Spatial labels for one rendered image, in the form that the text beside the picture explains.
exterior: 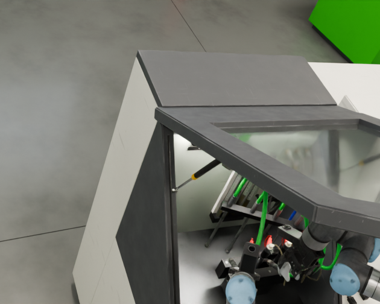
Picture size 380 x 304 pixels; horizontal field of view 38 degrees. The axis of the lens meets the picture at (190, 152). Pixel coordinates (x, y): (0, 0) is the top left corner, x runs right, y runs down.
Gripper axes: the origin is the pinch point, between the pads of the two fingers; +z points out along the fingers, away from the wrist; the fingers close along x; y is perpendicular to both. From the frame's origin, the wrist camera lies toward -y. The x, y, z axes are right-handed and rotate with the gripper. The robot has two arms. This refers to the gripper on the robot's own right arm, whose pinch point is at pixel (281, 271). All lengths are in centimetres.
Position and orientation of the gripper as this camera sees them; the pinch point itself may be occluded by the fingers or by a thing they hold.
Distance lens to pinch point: 182.7
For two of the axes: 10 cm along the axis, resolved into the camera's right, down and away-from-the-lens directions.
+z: -3.0, 6.8, 6.7
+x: 8.9, -0.5, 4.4
